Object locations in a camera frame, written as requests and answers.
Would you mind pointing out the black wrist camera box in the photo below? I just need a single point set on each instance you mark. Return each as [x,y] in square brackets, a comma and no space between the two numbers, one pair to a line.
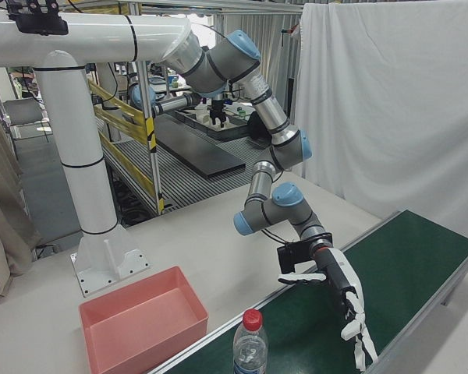
[290,257]

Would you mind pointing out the grey metal grating platform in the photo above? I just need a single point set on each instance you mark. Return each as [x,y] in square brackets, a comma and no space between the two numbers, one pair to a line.
[187,183]

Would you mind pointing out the white chair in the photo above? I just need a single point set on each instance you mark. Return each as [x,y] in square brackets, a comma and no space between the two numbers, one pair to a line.
[21,113]

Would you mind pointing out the pink plastic basket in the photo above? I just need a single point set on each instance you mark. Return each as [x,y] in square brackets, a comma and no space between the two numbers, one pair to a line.
[140,311]

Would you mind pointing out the long black tray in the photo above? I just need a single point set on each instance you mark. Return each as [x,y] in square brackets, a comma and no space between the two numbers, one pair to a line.
[203,152]

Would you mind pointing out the black background gripper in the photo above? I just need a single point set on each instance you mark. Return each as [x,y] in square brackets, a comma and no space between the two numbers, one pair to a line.
[217,113]

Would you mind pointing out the beige curtain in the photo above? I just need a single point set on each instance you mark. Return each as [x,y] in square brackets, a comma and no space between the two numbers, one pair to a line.
[0,233]

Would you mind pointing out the clear red-capped water bottle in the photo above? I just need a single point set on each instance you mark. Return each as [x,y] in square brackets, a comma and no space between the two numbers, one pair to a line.
[250,346]

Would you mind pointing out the green conveyor belt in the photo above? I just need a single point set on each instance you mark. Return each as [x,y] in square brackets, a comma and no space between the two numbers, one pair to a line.
[405,265]

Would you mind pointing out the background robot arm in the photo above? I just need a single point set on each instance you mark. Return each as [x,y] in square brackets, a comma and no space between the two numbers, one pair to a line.
[171,103]

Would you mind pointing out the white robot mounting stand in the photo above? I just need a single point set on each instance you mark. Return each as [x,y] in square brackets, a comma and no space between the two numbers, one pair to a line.
[82,156]

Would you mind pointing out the white curtain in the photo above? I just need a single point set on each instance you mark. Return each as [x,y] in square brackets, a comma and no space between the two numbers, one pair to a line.
[394,117]

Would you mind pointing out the black camera on stand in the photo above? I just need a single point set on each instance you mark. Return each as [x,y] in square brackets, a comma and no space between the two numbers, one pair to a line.
[39,21]

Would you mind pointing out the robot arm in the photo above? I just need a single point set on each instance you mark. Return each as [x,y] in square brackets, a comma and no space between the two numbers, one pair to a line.
[269,113]

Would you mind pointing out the yellow guard rail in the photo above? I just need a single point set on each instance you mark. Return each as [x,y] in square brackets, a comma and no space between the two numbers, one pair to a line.
[121,113]

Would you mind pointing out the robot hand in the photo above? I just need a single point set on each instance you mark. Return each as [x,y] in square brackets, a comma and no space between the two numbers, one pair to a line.
[341,272]

